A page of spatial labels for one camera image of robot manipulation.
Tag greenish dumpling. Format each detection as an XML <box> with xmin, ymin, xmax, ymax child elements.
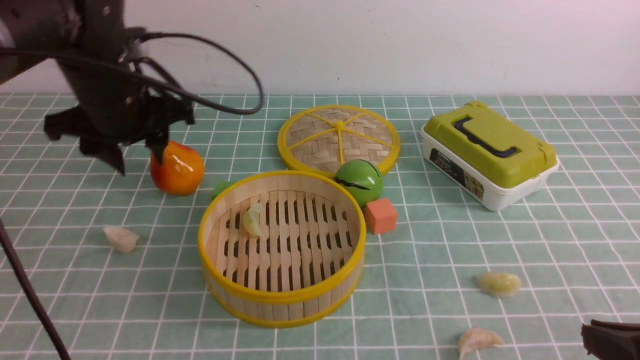
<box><xmin>241</xmin><ymin>202</ymin><xmax>263</xmax><ymax>237</ymax></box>

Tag orange red pear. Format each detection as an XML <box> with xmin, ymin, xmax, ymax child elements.
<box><xmin>150</xmin><ymin>140</ymin><xmax>205</xmax><ymax>196</ymax></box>

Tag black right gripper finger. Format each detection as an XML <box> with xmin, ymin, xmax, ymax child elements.
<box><xmin>580</xmin><ymin>319</ymin><xmax>640</xmax><ymax>360</ymax></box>

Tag green apple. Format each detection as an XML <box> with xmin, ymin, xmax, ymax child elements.
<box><xmin>331</xmin><ymin>159</ymin><xmax>384</xmax><ymax>208</ymax></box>

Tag bamboo steamer tray yellow rim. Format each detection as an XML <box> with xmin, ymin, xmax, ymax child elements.
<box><xmin>198</xmin><ymin>170</ymin><xmax>367</xmax><ymax>328</ymax></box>

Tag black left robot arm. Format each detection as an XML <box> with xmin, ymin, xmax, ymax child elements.
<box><xmin>0</xmin><ymin>0</ymin><xmax>195</xmax><ymax>174</ymax></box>

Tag orange foam cube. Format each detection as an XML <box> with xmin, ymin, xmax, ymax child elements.
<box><xmin>364</xmin><ymin>197</ymin><xmax>398</xmax><ymax>235</ymax></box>

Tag woven bamboo steamer lid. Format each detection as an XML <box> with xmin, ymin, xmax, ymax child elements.
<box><xmin>277</xmin><ymin>104</ymin><xmax>402</xmax><ymax>177</ymax></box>

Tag green lidded white box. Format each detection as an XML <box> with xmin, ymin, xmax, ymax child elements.
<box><xmin>421</xmin><ymin>100</ymin><xmax>559</xmax><ymax>212</ymax></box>

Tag pale green dumpling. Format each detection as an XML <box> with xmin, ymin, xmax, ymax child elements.
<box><xmin>475</xmin><ymin>271</ymin><xmax>522</xmax><ymax>299</ymax></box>

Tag black cable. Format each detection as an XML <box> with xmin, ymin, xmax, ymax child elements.
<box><xmin>0</xmin><ymin>32</ymin><xmax>265</xmax><ymax>360</ymax></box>

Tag green foam cube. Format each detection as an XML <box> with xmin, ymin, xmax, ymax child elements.
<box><xmin>211</xmin><ymin>180</ymin><xmax>234</xmax><ymax>199</ymax></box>

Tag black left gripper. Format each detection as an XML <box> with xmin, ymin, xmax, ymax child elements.
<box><xmin>44</xmin><ymin>30</ymin><xmax>195</xmax><ymax>176</ymax></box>

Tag white pleated dumpling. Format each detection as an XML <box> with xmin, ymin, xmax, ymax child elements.
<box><xmin>457</xmin><ymin>327</ymin><xmax>505</xmax><ymax>360</ymax></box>

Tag green checkered tablecloth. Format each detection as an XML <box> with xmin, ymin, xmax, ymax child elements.
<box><xmin>0</xmin><ymin>93</ymin><xmax>640</xmax><ymax>360</ymax></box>

